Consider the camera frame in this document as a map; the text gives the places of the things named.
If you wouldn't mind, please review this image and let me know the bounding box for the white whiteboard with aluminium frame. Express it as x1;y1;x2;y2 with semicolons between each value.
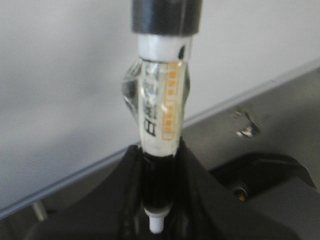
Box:
0;0;320;218

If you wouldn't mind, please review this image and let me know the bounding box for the white black whiteboard marker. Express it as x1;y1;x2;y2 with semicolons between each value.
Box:
131;0;202;235

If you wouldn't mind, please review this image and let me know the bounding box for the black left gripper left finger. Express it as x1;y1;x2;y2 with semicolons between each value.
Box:
24;144;151;240

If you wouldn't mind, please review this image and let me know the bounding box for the metal bracket under whiteboard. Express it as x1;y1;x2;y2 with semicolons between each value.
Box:
231;106;261;141

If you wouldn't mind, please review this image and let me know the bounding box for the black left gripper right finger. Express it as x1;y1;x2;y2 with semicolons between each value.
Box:
170;141;320;240

